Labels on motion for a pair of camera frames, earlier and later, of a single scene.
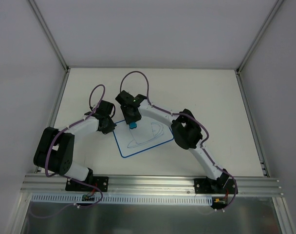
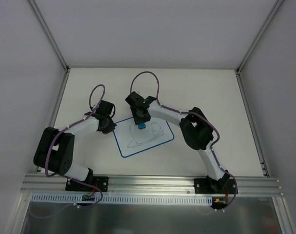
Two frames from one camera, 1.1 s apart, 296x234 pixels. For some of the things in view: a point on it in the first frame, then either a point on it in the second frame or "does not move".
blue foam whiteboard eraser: (132, 125) → (141, 126)
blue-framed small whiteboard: (147, 134) does not move
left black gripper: (109, 125) does not move
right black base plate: (222, 185) does not move
